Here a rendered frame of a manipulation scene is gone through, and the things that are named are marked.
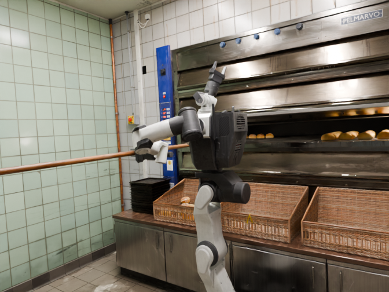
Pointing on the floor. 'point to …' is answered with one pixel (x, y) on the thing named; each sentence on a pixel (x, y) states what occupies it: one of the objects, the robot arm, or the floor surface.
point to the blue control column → (162, 52)
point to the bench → (238, 261)
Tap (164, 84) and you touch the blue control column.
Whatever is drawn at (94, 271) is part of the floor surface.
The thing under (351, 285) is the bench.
